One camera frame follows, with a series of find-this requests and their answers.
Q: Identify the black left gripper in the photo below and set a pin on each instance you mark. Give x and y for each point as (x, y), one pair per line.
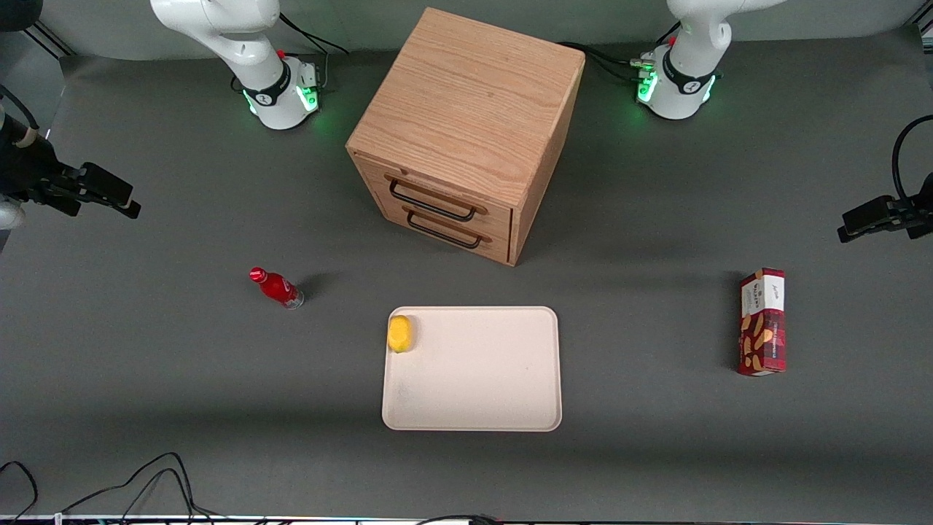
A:
(920, 208)

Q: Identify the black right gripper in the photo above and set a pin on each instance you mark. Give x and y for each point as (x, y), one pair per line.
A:
(25, 169)

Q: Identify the wooden drawer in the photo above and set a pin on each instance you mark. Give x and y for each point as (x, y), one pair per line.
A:
(499, 248)
(501, 220)

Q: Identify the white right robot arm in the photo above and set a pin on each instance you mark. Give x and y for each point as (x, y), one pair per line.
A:
(255, 58)

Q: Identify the wooden drawer cabinet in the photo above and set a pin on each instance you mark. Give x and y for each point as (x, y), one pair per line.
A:
(474, 95)

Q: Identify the red snack box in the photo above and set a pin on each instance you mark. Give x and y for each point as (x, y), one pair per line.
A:
(762, 328)

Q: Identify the red bottle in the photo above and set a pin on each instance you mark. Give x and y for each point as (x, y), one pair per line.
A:
(277, 288)

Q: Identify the yellow lemon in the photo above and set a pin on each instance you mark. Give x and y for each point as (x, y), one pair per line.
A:
(400, 334)

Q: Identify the beige plastic tray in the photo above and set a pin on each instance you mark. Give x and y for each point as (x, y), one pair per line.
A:
(474, 379)

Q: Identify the aluminium frame rail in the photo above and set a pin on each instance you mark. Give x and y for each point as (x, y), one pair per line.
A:
(51, 40)
(920, 35)

